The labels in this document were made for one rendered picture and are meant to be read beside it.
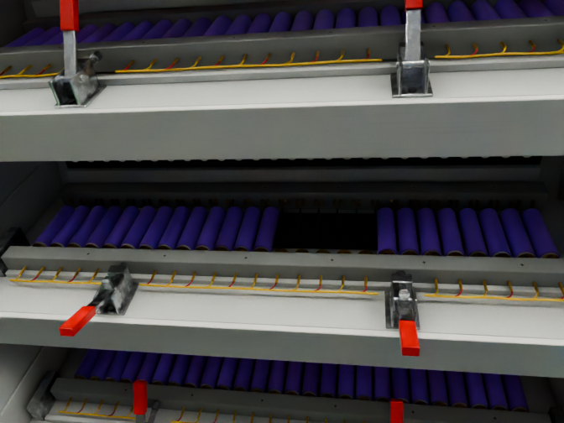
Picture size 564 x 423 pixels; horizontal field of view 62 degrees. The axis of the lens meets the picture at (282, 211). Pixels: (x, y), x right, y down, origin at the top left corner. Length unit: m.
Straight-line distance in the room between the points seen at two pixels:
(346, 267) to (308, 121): 0.15
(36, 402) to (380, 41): 0.54
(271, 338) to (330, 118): 0.20
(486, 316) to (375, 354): 0.10
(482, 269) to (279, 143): 0.21
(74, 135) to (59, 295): 0.18
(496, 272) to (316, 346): 0.17
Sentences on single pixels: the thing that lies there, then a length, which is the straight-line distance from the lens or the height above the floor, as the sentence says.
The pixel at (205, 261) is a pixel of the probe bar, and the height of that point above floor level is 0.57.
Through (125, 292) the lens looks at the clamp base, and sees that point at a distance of 0.48.
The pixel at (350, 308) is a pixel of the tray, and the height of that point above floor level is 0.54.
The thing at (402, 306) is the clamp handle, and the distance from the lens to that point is 0.41.
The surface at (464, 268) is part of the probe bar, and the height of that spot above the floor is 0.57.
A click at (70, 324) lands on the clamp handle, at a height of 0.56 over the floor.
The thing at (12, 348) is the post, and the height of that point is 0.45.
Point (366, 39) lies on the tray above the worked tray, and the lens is 0.41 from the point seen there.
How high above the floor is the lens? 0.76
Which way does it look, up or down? 19 degrees down
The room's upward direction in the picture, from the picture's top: 3 degrees counter-clockwise
